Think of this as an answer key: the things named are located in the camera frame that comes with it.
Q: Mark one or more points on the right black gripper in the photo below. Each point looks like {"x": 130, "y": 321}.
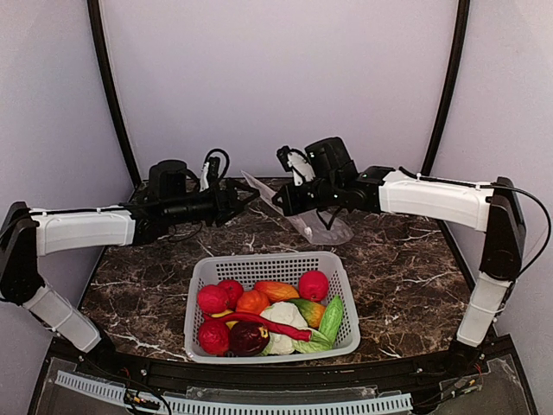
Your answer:
{"x": 296, "y": 199}

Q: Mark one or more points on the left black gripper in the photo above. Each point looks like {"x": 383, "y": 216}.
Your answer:
{"x": 223, "y": 203}

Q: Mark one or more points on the clear zip top bag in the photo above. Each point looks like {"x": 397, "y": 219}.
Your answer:
{"x": 308, "y": 224}

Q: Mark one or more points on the white cauliflower toy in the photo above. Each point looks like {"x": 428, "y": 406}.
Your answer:
{"x": 286, "y": 313}

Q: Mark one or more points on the red chili pepper toy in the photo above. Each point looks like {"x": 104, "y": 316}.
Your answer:
{"x": 274, "y": 327}

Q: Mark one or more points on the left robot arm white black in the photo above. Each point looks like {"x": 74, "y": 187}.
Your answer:
{"x": 174, "y": 195}

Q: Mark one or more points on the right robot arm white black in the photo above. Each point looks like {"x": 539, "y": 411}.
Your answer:
{"x": 326, "y": 176}

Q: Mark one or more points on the white perforated plastic basket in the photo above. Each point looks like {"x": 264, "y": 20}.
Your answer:
{"x": 283, "y": 267}

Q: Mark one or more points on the orange yellow mango toy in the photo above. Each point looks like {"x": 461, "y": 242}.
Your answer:
{"x": 277, "y": 291}

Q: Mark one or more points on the red wrinkled fruit right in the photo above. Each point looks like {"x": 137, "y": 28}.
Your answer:
{"x": 313, "y": 286}

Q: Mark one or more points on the red wrinkled fruit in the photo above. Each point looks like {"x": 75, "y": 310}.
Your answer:
{"x": 212, "y": 299}
{"x": 313, "y": 286}
{"x": 214, "y": 337}

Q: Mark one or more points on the red tomato fruit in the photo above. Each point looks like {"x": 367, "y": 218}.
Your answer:
{"x": 234, "y": 291}

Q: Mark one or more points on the orange pumpkin toy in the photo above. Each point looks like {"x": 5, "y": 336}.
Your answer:
{"x": 253, "y": 302}

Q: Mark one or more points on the red wrinkled fruit left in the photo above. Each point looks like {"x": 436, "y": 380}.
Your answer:
{"x": 212, "y": 299}

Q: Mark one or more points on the green orange mango toy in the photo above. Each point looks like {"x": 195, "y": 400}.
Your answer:
{"x": 312, "y": 312}

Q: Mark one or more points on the green bitter gourd toy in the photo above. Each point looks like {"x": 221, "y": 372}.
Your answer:
{"x": 332, "y": 319}

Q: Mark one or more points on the red wrinkled fruit front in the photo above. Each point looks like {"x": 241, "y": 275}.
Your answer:
{"x": 214, "y": 337}

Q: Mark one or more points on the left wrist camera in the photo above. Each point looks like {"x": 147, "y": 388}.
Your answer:
{"x": 209, "y": 173}

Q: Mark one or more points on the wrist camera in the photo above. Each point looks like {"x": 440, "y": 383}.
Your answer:
{"x": 209, "y": 173}
{"x": 297, "y": 163}

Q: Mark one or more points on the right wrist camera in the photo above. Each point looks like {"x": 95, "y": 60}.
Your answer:
{"x": 297, "y": 163}

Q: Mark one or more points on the left black frame post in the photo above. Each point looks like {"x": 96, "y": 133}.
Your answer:
{"x": 111, "y": 95}

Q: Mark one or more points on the black frame post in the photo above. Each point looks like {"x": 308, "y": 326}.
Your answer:
{"x": 111, "y": 95}
{"x": 454, "y": 63}

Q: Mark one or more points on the white slotted cable duct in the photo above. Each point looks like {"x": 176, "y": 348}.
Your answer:
{"x": 219, "y": 401}

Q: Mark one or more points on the right black frame post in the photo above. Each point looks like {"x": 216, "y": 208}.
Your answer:
{"x": 454, "y": 63}

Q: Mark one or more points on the black front rail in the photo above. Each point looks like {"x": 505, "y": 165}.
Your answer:
{"x": 495, "y": 384}

